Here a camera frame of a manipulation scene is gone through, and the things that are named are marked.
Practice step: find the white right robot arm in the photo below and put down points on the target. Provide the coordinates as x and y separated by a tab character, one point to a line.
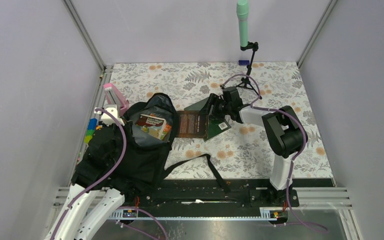
285	134

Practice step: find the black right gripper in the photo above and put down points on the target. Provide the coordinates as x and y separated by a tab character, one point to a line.
214	100

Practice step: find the black tripod stand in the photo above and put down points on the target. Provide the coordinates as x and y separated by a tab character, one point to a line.
245	82

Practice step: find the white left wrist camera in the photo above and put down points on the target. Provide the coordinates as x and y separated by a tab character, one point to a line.
110	116

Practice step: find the yellow illustrated paperback book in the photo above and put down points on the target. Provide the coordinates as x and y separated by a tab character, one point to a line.
156	127

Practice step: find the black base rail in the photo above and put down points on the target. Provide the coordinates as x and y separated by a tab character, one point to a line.
204	198

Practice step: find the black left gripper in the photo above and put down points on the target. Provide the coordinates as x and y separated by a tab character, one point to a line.
118	126

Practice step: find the black student backpack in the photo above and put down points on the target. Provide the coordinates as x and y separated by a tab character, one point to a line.
143	165

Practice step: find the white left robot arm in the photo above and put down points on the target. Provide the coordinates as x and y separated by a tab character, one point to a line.
68	224

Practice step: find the floral tablecloth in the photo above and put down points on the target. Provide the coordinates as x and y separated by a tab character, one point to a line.
243	151

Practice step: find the green microphone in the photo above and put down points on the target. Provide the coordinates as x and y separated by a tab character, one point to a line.
242	12

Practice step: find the dark green hardcover book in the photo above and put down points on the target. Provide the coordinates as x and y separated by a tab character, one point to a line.
215	126

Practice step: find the colourful toy blocks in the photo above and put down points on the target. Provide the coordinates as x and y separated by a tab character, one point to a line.
91	128

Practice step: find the blue block at wall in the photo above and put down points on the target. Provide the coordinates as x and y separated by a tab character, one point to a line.
243	62

